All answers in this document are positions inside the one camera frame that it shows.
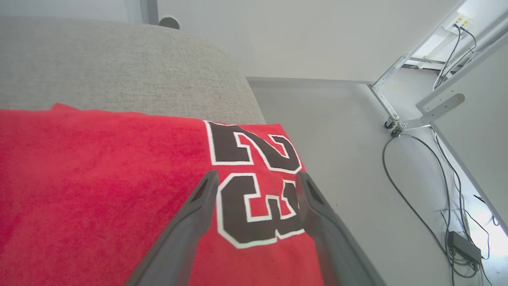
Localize black cables from wall socket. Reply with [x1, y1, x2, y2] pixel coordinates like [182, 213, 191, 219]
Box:
[433, 23, 477, 90]

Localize grey round disc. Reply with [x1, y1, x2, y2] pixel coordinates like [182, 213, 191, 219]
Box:
[159, 15, 181, 30]

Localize white metal frame with casters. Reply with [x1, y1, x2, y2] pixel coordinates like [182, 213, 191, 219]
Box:
[367, 0, 508, 137]

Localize grey vertical post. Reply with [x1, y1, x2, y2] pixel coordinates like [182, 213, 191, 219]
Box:
[139, 0, 159, 25]

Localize grey fabric sofa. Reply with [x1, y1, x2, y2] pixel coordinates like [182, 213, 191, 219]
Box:
[0, 16, 266, 124]

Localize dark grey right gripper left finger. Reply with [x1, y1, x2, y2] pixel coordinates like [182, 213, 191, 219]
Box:
[125, 170, 219, 286]

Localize red Bulls 23 jersey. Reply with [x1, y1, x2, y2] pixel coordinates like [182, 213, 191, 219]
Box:
[0, 103, 324, 286]

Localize long black floor cable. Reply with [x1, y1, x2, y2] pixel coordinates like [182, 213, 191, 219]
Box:
[382, 134, 453, 259]

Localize thin black cable bundle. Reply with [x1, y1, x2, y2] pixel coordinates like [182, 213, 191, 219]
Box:
[431, 126, 500, 286]

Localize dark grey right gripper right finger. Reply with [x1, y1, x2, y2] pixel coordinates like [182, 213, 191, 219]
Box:
[296, 172, 387, 286]

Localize white wall socket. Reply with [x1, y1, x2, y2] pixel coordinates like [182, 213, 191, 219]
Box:
[446, 12, 475, 33]

